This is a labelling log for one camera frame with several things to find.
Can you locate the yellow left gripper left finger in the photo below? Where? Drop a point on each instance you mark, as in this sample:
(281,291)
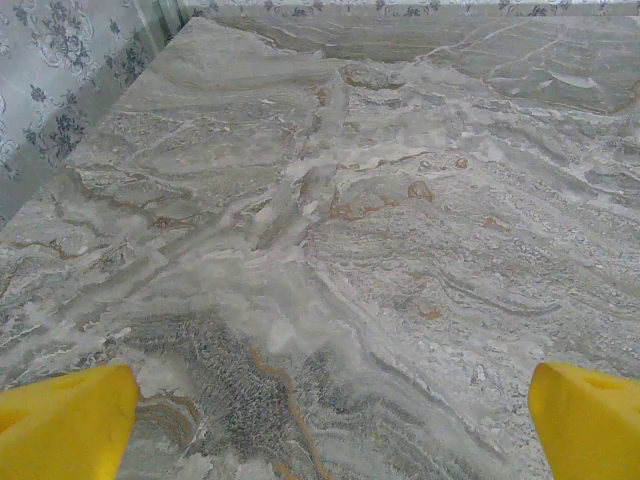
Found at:
(60,430)

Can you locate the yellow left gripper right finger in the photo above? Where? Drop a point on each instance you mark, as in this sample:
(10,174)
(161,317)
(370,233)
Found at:
(595,430)

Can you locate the aluminium frame post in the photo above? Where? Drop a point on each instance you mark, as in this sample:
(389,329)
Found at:
(165,20)

